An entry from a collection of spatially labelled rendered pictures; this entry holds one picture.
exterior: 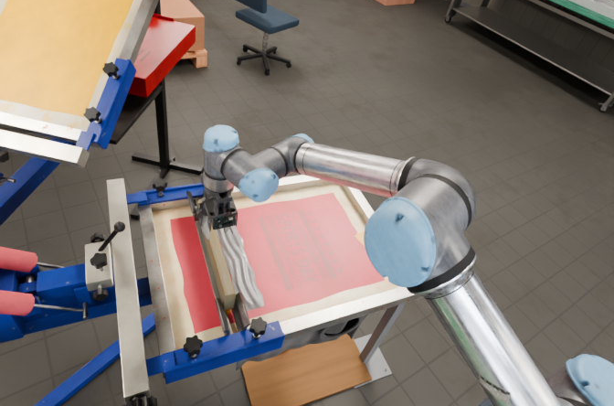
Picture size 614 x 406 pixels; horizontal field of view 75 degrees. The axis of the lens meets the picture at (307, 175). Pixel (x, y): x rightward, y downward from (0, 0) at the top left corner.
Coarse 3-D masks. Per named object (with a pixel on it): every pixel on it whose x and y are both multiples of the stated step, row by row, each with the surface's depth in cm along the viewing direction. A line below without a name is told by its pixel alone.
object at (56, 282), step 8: (80, 264) 106; (112, 264) 108; (40, 272) 102; (48, 272) 103; (56, 272) 103; (64, 272) 103; (72, 272) 104; (80, 272) 104; (112, 272) 106; (40, 280) 101; (48, 280) 101; (56, 280) 102; (64, 280) 102; (72, 280) 102; (80, 280) 103; (40, 288) 99; (48, 288) 100; (56, 288) 100; (64, 288) 101; (72, 288) 103; (104, 288) 107; (40, 296) 100; (48, 296) 101; (56, 296) 102; (64, 296) 103
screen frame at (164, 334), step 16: (304, 176) 155; (240, 192) 144; (352, 192) 154; (144, 208) 130; (160, 208) 135; (368, 208) 149; (144, 224) 125; (144, 240) 121; (160, 272) 114; (160, 288) 111; (400, 288) 125; (160, 304) 107; (352, 304) 117; (368, 304) 118; (384, 304) 120; (160, 320) 104; (288, 320) 110; (304, 320) 111; (320, 320) 112; (336, 320) 114; (160, 336) 101; (288, 336) 109; (160, 352) 98
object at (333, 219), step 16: (240, 208) 142; (256, 208) 143; (272, 208) 145; (288, 208) 146; (304, 208) 148; (320, 208) 149; (336, 208) 151; (176, 224) 132; (192, 224) 133; (240, 224) 137; (256, 224) 138; (320, 224) 143; (336, 224) 145; (176, 240) 127; (192, 240) 128; (256, 240) 133; (192, 256) 124; (240, 256) 127
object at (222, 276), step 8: (200, 200) 127; (216, 232) 119; (208, 240) 117; (216, 240) 117; (208, 248) 119; (216, 248) 115; (216, 256) 113; (216, 264) 111; (224, 264) 112; (216, 272) 112; (224, 272) 110; (216, 280) 114; (224, 280) 108; (224, 288) 106; (232, 288) 107; (224, 296) 105; (232, 296) 106; (224, 304) 107; (232, 304) 109
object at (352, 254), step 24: (336, 240) 139; (264, 264) 127; (360, 264) 133; (192, 288) 116; (264, 288) 120; (312, 288) 123; (336, 288) 125; (192, 312) 111; (216, 312) 112; (264, 312) 115
